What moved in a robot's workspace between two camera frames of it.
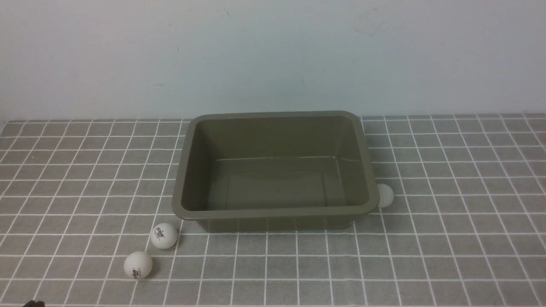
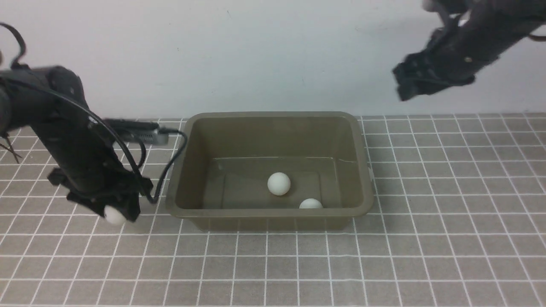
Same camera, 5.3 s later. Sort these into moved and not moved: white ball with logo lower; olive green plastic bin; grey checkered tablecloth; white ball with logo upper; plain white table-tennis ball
Moved: white ball with logo upper; white ball with logo lower; plain white table-tennis ball
Not moved: olive green plastic bin; grey checkered tablecloth
